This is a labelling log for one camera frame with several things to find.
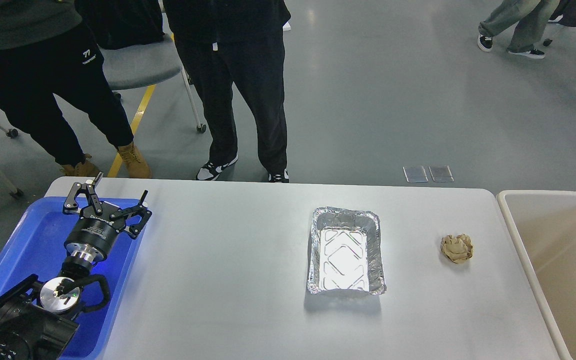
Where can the floor socket plate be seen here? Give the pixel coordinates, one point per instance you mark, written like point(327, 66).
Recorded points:
point(441, 173)
point(415, 174)

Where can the floor socket plate left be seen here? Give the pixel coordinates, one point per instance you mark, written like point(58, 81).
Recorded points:
point(415, 174)

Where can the blue plastic tray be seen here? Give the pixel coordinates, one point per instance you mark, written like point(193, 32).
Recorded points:
point(37, 247)

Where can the aluminium foil tray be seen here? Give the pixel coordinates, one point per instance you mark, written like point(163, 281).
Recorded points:
point(345, 252)

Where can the grey office chair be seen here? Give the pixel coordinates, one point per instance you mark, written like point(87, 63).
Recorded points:
point(139, 66)

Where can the beige plastic bin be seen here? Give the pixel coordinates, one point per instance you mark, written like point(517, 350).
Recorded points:
point(542, 225)

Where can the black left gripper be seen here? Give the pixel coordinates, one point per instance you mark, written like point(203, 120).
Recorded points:
point(95, 231)

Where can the crumpled brown paper ball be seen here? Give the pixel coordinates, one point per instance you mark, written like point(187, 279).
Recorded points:
point(457, 248)

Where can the person in black trousers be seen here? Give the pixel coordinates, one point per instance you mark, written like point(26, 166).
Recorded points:
point(236, 43)
point(47, 51)

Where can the person in black trousers left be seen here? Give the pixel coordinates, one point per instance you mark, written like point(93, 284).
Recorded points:
point(47, 51)

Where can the person in green jeans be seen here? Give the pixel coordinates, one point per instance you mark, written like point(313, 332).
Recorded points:
point(530, 18)

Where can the person in black trousers middle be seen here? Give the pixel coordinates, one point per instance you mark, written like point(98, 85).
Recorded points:
point(236, 43)

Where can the floor socket plate right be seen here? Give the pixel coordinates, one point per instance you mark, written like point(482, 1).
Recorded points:
point(441, 173)

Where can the black bag on chair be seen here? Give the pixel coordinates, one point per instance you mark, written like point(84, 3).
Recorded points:
point(118, 24)

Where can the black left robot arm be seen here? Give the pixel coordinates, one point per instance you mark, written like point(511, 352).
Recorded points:
point(62, 273)

